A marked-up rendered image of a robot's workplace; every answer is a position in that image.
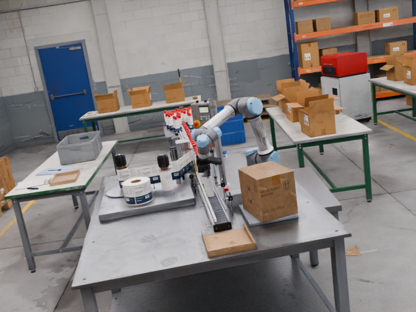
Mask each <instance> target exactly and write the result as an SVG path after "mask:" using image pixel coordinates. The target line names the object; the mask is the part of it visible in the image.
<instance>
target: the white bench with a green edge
mask: <svg viewBox="0 0 416 312"><path fill-rule="evenodd" d="M117 143H118V140H116V141H108V142H102V146H103V148H102V150H101V152H100V153H99V155H98V157H97V159H96V160H93V161H88V162H81V163H73V164H69V165H61V164H60V161H59V155H58V151H57V152H55V153H54V154H53V155H52V156H51V157H50V158H48V159H47V160H46V161H45V162H44V163H42V164H41V165H40V166H39V167H38V168H37V169H36V170H34V171H33V172H32V173H31V174H30V175H28V177H26V179H24V180H23V181H22V182H26V181H35V180H42V179H45V178H51V180H52V179H53V177H54V175H42V176H36V174H37V173H39V172H41V171H43V170H44V169H46V168H54V167H69V166H74V167H73V168H71V169H70V170H68V171H74V170H80V175H79V177H78V179H77V181H76V182H75V183H69V184H62V185H57V186H50V184H45V185H41V186H35V187H32V188H39V189H27V188H25V189H20V190H16V191H15V189H16V187H17V186H16V187H15V188H14V189H13V190H11V191H10V192H9V193H8V194H6V195H5V196H4V198H5V200H6V199H11V201H12V205H13V208H14V212H15V217H16V220H17V224H18V228H19V232H20V236H21V239H22V244H23V247H24V251H25V255H26V258H27V263H28V268H29V270H32V271H31V273H34V272H36V270H34V269H35V268H36V266H35V261H34V258H33V257H34V256H43V255H48V254H57V253H65V252H70V251H78V250H82V248H83V245H78V246H70V247H66V246H67V244H68V243H69V242H70V240H71V238H72V236H73V235H74V234H75V232H76V230H77V228H78V227H79V225H80V223H81V222H82V220H83V219H84V220H85V226H86V229H87V230H88V228H89V224H90V220H91V218H90V212H89V209H90V207H91V205H92V204H93V202H94V200H95V198H96V197H97V195H98V192H99V190H94V191H86V192H85V190H86V188H87V186H88V185H89V184H90V182H91V181H92V180H93V178H94V177H95V175H96V174H97V173H98V171H99V169H101V167H102V165H103V164H104V163H105V161H106V160H107V158H108V157H109V156H110V154H111V153H112V156H113V162H114V166H115V172H116V175H117V171H116V169H117V168H118V167H117V166H116V164H115V155H116V147H115V146H116V144H117ZM68 171H67V172H68ZM89 194H93V196H92V198H91V200H90V201H89V203H87V198H86V195H89ZM68 195H71V196H72V201H73V204H74V206H75V209H77V208H79V207H77V206H78V201H77V196H79V198H80V203H81V206H82V214H81V215H80V217H79V219H78V220H77V222H76V223H75V225H74V226H73V228H72V230H71V231H70V232H69V234H68V236H67V237H66V239H65V240H64V242H63V244H62V245H61V247H60V248H57V249H48V250H43V251H34V252H32V249H31V246H30V242H29V238H28V234H27V230H26V227H25V222H24V218H23V215H22V210H21V207H20V202H25V201H34V200H39V199H47V198H52V197H60V196H68Z"/></svg>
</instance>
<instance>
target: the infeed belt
mask: <svg viewBox="0 0 416 312"><path fill-rule="evenodd" d="M200 187H201V185H200ZM201 190H202V188H201ZM202 193H203V191H202ZM203 195H204V193H203ZM214 195H215V196H214V197H211V198H208V200H209V202H210V205H211V207H212V210H213V212H214V215H215V217H216V220H217V221H216V222H214V223H215V225H218V224H222V223H229V221H228V219H227V217H226V215H225V212H224V211H223V209H222V206H221V204H220V202H219V200H218V198H217V196H216V193H215V192H214ZM204 198H205V196H204ZM206 203H207V201H206ZM207 206H208V204H207ZM208 207H209V206H208ZM209 210H210V209H209ZM210 214H211V211H210ZM211 215H212V214H211ZM212 218H213V216H212ZM213 221H214V219H213Z"/></svg>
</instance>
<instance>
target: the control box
mask: <svg viewBox="0 0 416 312"><path fill-rule="evenodd" d="M206 105H208V106H209V113H199V106H206ZM191 111H192V116H193V123H194V122H197V123H198V126H197V127H194V128H195V129H199V128H200V127H201V126H202V125H204V124H205V123H206V122H208V121H209V120H203V121H201V120H200V115H210V118H211V119H212V117H211V112H210V104H209V101H207V103H204V102H199V103H196V102H195V103H192V104H191Z"/></svg>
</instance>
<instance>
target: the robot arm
mask: <svg viewBox="0 0 416 312"><path fill-rule="evenodd" d="M262 110H263V105H262V102H261V101H260V99H258V98H254V97H249V98H237V99H235V100H233V101H231V102H230V103H229V104H227V105H226V106H225V107H224V109H223V110H222V111H221V112H219V113H218V114H217V115H215V116H214V117H213V118H212V119H210V120H209V121H208V122H206V123H205V124H204V125H202V126H201V127H200V128H199V129H193V130H192V131H191V138H192V139H193V140H196V141H197V142H196V144H197V152H198V155H196V165H197V167H198V173H203V175H201V177H207V178H209V177H210V163H212V164H216V165H221V164H222V159H221V158H218V157H211V156H209V155H210V152H209V147H210V146H211V145H212V144H213V143H214V142H215V141H216V140H217V139H219V138H220V137H221V135H222V132H221V130H220V129H219V126H221V125H222V124H223V123H224V122H226V121H227V120H228V119H229V118H233V117H234V116H236V115H245V118H246V119H247V120H248V121H249V123H250V126H251V129H252V131H253V134H254V138H255V140H256V143H257V145H258V147H256V148H252V149H249V150H247V151H246V161H247V166H251V165H255V164H260V163H264V162H270V161H273V162H275V163H279V160H280V155H279V153H278V152H276V151H274V148H273V146H271V145H270V143H269V140H268V138H267V134H266V131H265V129H264V125H263V123H262V119H261V115H262Z"/></svg>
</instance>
